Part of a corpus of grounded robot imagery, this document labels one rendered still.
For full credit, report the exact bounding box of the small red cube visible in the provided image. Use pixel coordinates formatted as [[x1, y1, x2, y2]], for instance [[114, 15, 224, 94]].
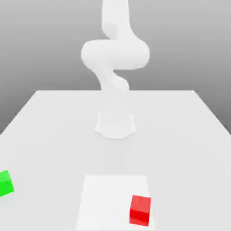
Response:
[[129, 194, 152, 227]]

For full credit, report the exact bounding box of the small green cube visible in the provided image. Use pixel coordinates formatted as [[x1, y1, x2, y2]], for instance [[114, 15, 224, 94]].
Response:
[[0, 170, 15, 197]]

